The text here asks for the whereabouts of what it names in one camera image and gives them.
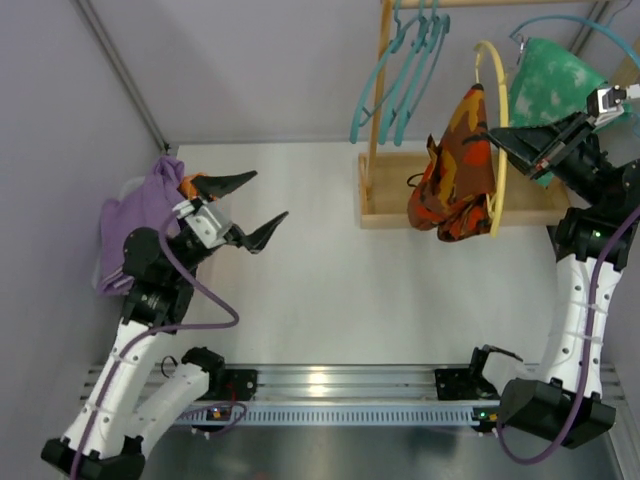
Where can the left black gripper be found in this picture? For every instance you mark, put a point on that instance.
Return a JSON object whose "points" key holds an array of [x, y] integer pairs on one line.
{"points": [[232, 232]]}

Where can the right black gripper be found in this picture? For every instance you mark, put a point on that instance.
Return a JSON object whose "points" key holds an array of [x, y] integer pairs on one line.
{"points": [[558, 150]]}

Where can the green trousers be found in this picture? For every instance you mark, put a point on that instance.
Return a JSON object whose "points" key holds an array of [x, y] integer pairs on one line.
{"points": [[550, 84]]}

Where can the yellow hanger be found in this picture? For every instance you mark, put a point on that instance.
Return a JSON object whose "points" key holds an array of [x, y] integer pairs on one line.
{"points": [[495, 202]]}

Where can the orange camouflage trousers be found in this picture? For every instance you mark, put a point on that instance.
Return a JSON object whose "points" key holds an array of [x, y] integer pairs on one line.
{"points": [[453, 193]]}

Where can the purple trousers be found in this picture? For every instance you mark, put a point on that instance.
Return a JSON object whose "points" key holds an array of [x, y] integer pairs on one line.
{"points": [[147, 206]]}

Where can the blue hanger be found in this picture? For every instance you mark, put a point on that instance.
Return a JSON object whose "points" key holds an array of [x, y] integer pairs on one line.
{"points": [[601, 29]]}

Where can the teal hanger with trousers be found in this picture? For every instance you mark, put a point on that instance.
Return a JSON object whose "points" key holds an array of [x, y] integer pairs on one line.
{"points": [[426, 48]]}

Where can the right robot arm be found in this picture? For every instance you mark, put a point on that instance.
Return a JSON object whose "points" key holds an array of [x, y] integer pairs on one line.
{"points": [[561, 400]]}

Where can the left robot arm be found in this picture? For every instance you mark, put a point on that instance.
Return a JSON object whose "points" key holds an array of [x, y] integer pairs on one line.
{"points": [[114, 432]]}

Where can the empty teal hanger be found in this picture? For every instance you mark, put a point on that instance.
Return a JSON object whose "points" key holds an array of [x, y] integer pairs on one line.
{"points": [[393, 77], [374, 94]]}

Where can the orange white garment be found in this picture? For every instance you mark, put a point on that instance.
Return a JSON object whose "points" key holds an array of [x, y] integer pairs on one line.
{"points": [[187, 188]]}

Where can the white plastic basket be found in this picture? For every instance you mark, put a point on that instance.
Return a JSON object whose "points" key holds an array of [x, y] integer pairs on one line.
{"points": [[128, 187]]}

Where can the wooden clothes rack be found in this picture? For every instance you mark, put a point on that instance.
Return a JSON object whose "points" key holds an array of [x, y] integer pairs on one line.
{"points": [[383, 200]]}

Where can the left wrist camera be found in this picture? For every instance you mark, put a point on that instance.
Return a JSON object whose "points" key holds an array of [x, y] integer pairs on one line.
{"points": [[206, 221]]}

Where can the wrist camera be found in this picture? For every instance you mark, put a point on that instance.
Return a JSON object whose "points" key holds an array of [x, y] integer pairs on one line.
{"points": [[206, 221], [605, 104]]}

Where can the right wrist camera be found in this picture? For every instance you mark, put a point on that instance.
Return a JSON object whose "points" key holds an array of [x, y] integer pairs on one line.
{"points": [[605, 104]]}

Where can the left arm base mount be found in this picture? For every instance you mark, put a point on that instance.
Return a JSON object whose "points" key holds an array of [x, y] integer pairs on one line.
{"points": [[232, 385]]}

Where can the aluminium mounting rail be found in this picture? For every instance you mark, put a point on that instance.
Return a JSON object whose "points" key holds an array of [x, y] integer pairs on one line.
{"points": [[324, 383]]}

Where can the grey slotted cable duct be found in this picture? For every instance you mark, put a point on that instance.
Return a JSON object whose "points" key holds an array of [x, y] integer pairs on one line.
{"points": [[374, 414]]}

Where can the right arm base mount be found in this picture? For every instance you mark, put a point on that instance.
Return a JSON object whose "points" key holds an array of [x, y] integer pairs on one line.
{"points": [[455, 385]]}

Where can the aluminium corner frame post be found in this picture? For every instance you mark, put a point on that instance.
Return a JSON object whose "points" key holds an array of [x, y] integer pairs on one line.
{"points": [[98, 31]]}

